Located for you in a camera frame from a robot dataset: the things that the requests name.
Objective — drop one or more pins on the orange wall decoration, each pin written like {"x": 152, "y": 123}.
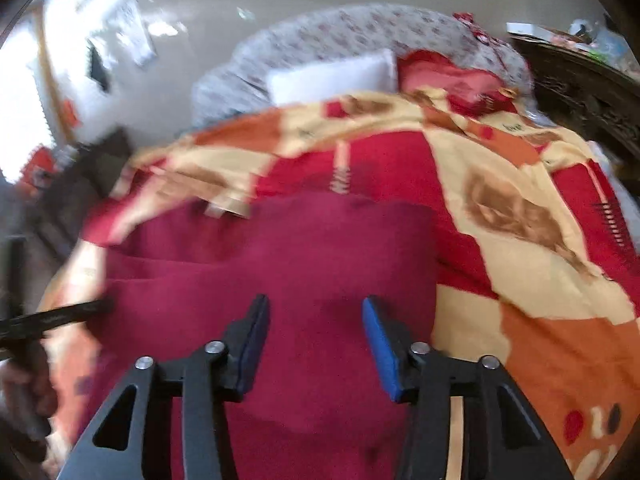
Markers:
{"x": 71, "y": 115}

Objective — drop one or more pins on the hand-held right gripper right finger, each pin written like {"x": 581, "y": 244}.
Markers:
{"x": 382, "y": 355}

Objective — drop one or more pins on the person's left hand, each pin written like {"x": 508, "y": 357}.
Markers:
{"x": 44, "y": 395}

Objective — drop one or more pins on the red crumpled cloth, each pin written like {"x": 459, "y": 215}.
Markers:
{"x": 440, "y": 77}

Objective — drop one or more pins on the white pillow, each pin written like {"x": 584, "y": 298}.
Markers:
{"x": 330, "y": 77}

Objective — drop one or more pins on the orange and red printed blanket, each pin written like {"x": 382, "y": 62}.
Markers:
{"x": 525, "y": 210}

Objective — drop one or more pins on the maroon garment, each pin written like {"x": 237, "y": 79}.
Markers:
{"x": 300, "y": 260}

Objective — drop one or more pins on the white wall poster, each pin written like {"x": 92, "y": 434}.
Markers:
{"x": 137, "y": 35}

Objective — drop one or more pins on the dark carved wooden cabinet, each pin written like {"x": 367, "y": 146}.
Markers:
{"x": 575, "y": 90}

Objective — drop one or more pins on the assorted small items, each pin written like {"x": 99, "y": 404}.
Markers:
{"x": 595, "y": 35}

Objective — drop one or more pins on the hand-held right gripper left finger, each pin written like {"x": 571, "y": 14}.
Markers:
{"x": 252, "y": 342}

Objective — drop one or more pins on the floral bed cover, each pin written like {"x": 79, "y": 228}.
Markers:
{"x": 325, "y": 30}

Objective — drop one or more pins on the black wall hanging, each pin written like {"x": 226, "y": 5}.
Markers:
{"x": 100, "y": 67}

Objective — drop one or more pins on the red patterned cloth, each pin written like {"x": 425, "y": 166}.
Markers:
{"x": 475, "y": 30}

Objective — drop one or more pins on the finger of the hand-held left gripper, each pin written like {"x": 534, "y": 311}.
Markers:
{"x": 60, "y": 312}

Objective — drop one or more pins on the dark wooden furniture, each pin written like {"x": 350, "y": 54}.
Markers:
{"x": 75, "y": 185}

